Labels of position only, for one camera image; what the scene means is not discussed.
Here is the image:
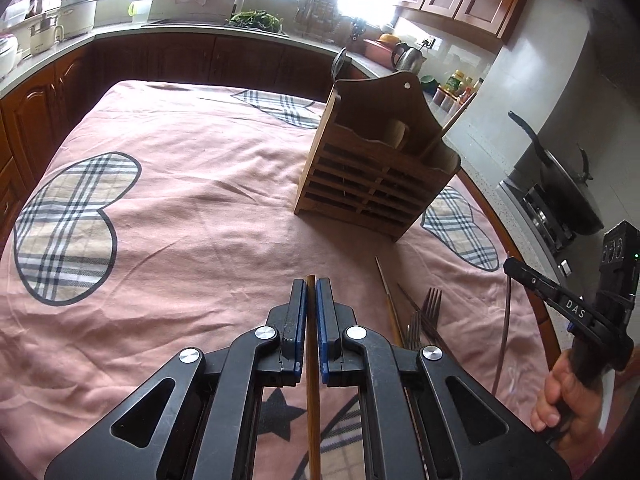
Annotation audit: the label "spice jar set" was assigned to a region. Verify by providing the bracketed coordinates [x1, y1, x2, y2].
[432, 86, 459, 111]

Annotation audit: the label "metal spoon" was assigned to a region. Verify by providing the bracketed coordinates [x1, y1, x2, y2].
[331, 47, 351, 83]

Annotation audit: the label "person's right hand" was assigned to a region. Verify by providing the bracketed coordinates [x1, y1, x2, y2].
[531, 349, 609, 442]

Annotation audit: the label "wooden utensil holder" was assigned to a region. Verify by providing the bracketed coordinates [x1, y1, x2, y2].
[292, 71, 462, 245]

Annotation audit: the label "black wok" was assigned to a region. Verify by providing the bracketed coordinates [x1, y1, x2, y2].
[507, 110, 606, 236]

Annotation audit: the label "clear plastic container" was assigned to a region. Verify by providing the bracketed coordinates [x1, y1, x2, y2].
[2, 0, 32, 25]

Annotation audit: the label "range hood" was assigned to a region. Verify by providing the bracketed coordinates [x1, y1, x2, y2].
[570, 0, 640, 126]

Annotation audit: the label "small cream electric pot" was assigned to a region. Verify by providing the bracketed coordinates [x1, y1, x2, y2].
[27, 12, 65, 56]

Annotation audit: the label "gas stove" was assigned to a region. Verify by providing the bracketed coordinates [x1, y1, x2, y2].
[497, 175, 577, 257]

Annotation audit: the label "pink storage box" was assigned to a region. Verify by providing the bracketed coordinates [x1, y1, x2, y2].
[362, 39, 396, 66]

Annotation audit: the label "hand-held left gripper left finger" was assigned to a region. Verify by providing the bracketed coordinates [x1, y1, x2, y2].
[44, 279, 308, 480]

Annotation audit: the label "kitchen sink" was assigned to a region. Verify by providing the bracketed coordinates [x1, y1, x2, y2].
[141, 16, 291, 37]

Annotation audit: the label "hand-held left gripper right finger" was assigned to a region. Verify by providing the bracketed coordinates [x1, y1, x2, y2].
[315, 277, 571, 480]

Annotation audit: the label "white and red cooker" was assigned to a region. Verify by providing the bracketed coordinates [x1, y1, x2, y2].
[0, 35, 24, 79]

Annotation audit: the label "wooden wall cabinets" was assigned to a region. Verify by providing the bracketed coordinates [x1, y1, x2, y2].
[392, 0, 531, 56]

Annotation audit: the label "metal fork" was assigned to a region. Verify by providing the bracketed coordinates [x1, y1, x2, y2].
[421, 287, 444, 342]

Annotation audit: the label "metal dish rack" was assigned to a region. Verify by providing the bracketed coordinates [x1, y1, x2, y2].
[297, 0, 342, 42]

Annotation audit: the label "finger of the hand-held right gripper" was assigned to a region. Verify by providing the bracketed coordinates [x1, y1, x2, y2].
[503, 256, 602, 337]

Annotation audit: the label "white rice cooker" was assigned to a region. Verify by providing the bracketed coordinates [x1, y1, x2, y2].
[60, 0, 99, 39]

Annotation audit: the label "pink plaid-patch tablecloth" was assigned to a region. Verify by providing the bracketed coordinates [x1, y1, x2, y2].
[0, 79, 561, 480]

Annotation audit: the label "green vegetables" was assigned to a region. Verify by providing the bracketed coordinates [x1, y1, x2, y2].
[227, 9, 284, 32]

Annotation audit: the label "wooden chopstick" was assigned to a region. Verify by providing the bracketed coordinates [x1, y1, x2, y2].
[375, 256, 405, 348]
[420, 91, 478, 158]
[306, 274, 322, 480]

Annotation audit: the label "steel electric kettle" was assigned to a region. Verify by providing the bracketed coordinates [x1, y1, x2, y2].
[390, 41, 428, 75]

